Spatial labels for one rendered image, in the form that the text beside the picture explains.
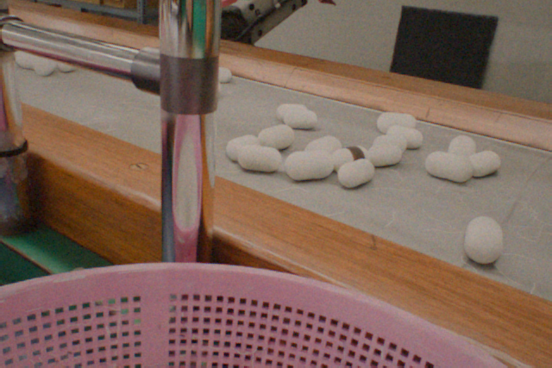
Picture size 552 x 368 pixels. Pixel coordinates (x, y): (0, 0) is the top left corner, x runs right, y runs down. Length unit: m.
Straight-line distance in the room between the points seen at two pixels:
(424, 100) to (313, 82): 0.14
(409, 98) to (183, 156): 0.40
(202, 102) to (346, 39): 2.51
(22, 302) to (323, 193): 0.21
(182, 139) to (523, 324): 0.15
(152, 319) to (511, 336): 0.14
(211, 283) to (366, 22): 2.48
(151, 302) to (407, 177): 0.24
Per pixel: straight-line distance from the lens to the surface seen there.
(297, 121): 0.46
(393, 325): 0.19
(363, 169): 0.35
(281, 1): 1.10
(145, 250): 0.28
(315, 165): 0.35
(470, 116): 0.55
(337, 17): 2.71
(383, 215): 0.33
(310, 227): 0.25
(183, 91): 0.19
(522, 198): 0.40
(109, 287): 0.20
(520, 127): 0.54
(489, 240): 0.29
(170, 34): 0.19
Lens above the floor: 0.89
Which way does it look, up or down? 22 degrees down
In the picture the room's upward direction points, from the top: 5 degrees clockwise
